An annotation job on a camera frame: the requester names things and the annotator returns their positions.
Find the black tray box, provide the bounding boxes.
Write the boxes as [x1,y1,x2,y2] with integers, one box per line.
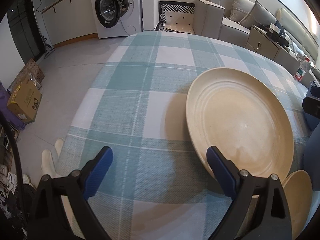
[266,23,285,42]

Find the grey sofa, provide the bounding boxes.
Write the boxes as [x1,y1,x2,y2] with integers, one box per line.
[193,0,250,47]

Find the cardboard box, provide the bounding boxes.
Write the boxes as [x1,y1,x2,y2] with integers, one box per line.
[7,75,42,124]

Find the grey cushion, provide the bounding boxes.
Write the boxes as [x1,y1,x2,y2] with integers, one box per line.
[239,0,277,29]
[229,0,254,22]

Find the black cable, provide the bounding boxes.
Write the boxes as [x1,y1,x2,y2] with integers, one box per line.
[0,114,26,221]

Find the cream plate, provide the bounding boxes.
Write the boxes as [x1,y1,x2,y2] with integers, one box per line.
[283,170,312,239]
[185,68,294,181]

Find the beige side cabinet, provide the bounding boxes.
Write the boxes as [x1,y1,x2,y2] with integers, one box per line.
[245,25,299,67]

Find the right grey cushion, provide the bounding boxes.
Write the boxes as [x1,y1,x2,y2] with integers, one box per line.
[239,0,277,29]

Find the patterned folded playpen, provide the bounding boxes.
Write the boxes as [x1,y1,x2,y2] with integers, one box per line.
[155,1,195,34]

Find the kitchen counter cabinets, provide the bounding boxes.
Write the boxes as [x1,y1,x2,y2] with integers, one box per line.
[42,0,97,46]

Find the left grey cushion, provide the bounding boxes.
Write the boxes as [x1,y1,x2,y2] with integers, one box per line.
[229,0,254,22]

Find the shoe rack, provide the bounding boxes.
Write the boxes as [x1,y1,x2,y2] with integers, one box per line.
[1,127,28,239]

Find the dark blue bowl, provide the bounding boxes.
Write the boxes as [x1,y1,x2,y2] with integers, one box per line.
[302,83,320,131]

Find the teal plaid tablecloth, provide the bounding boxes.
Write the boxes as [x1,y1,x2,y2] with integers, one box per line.
[57,31,310,239]

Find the clear water bottle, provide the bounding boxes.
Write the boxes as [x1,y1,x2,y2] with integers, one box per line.
[293,57,311,82]

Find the white washing machine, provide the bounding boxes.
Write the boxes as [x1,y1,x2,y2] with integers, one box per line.
[91,0,143,39]

